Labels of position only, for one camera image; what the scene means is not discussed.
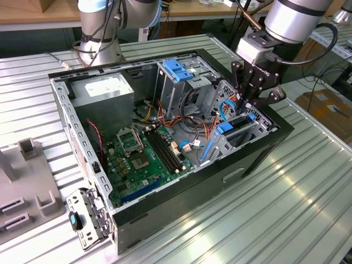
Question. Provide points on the green motherboard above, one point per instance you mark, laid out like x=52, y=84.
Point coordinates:
x=154, y=176

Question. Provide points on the metal slat side table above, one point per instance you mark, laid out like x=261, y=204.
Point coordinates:
x=343, y=46

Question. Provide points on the black latch with blue button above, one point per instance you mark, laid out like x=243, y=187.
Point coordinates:
x=73, y=221

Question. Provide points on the blue expansion slot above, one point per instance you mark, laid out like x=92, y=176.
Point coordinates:
x=141, y=191

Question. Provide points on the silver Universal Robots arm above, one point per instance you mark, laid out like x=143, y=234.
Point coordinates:
x=297, y=19

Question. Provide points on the grey parts rack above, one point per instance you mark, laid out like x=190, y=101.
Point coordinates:
x=27, y=178

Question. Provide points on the hard disk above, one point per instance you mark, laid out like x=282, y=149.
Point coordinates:
x=225, y=127

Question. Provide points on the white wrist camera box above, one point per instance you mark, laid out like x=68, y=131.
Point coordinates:
x=253, y=49

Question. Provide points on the black tripod stand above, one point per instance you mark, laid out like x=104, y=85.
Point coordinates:
x=233, y=33

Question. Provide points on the brown cardboard boxes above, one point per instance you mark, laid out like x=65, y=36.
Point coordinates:
x=310, y=55

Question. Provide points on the metal optical drive cage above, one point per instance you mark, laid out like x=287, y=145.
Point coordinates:
x=170, y=93

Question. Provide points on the blue plastic drive bracket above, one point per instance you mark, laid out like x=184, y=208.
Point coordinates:
x=176, y=70

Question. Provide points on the brown wooden box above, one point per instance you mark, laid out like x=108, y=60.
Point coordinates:
x=46, y=5

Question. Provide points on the metal disk bay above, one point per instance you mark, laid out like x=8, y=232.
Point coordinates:
x=220, y=149

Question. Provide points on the small white box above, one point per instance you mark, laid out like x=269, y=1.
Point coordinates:
x=231, y=3

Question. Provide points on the cardboard box with label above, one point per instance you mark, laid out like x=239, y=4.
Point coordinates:
x=324, y=110

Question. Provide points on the CPU socket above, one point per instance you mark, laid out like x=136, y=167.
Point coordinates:
x=140, y=162

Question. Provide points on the wooden desk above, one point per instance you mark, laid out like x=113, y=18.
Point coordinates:
x=192, y=8

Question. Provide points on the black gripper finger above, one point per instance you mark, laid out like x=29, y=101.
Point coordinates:
x=275, y=97
x=237, y=79

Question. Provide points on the metal expansion bracket cover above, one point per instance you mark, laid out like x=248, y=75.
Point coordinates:
x=82, y=198

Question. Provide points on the black open PC case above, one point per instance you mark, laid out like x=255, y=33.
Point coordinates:
x=192, y=198

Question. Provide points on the grey power supply unit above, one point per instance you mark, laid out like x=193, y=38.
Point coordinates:
x=104, y=110

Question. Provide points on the black RAM slot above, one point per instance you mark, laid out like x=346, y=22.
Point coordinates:
x=159, y=153
x=162, y=151
x=166, y=150
x=169, y=148

